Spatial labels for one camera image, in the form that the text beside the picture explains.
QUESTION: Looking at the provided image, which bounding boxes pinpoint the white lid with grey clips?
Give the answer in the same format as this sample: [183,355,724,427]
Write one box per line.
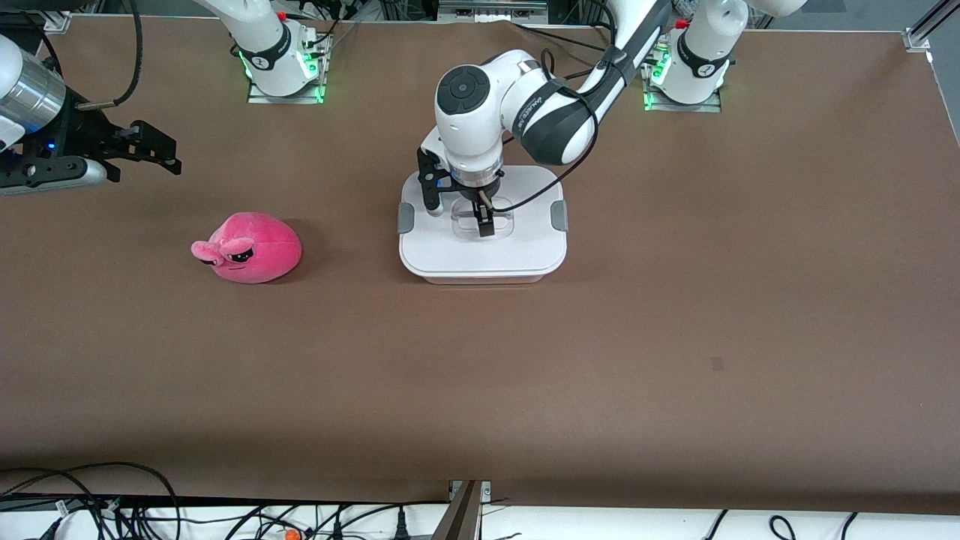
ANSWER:
[397,166,569,277]

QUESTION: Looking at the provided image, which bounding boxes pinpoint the pink plush toy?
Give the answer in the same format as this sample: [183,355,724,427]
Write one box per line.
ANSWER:
[190,212,303,285]

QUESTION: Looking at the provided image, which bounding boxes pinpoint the translucent pink plastic box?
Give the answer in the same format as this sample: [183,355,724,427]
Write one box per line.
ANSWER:
[418,268,550,286]

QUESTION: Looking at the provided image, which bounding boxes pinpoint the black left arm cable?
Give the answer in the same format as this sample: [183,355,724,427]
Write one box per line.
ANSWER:
[480,0,627,212]

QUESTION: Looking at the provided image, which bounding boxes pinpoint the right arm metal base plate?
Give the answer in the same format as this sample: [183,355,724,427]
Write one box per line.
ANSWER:
[247,34,329,106]

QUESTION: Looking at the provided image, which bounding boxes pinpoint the long black cable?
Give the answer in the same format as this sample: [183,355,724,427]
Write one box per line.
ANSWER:
[510,21,612,55]

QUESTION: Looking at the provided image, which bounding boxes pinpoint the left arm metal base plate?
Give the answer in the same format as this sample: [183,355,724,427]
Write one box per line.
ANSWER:
[641,37,723,113]

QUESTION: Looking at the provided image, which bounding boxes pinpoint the aluminium profile post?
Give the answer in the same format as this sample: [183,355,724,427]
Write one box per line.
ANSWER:
[431,480,492,540]

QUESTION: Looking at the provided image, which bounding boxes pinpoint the large looping black cable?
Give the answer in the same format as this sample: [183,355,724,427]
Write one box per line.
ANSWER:
[0,461,182,540]

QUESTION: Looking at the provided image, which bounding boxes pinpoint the aluminium profile with bracket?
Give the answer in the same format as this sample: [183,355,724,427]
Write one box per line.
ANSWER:
[904,0,960,53]

